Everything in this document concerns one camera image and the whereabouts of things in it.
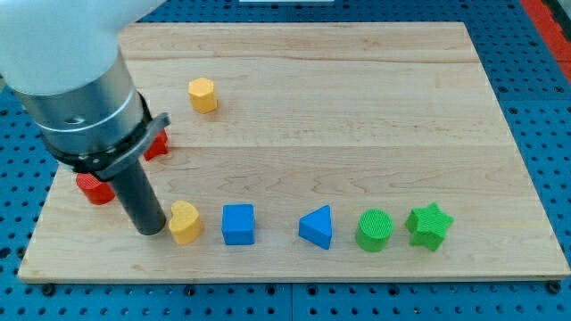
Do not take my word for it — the yellow heart block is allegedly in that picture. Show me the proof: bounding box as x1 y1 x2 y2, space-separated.
169 201 204 245

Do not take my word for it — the blue triangle block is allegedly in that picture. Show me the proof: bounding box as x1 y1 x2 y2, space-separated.
298 205 333 250

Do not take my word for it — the wooden board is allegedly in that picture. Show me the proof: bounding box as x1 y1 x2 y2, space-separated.
19 22 570 284

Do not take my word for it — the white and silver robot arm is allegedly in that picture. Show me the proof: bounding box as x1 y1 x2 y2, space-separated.
1 0 170 181

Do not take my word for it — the blue cube block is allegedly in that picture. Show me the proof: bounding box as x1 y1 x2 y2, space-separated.
221 204 255 245

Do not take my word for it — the green cylinder block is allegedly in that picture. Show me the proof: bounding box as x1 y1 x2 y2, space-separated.
355 209 393 252

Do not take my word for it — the red cylinder block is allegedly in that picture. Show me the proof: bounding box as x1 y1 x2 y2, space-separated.
76 173 115 205

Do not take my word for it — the green star block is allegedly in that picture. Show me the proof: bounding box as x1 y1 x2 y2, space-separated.
405 202 454 251

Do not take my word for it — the red star block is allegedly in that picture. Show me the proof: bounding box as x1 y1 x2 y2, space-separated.
144 129 169 161

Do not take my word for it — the yellow hexagon block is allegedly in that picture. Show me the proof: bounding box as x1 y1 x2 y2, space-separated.
187 78 218 113

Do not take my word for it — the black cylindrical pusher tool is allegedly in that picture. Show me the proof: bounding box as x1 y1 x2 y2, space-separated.
110 160 166 235

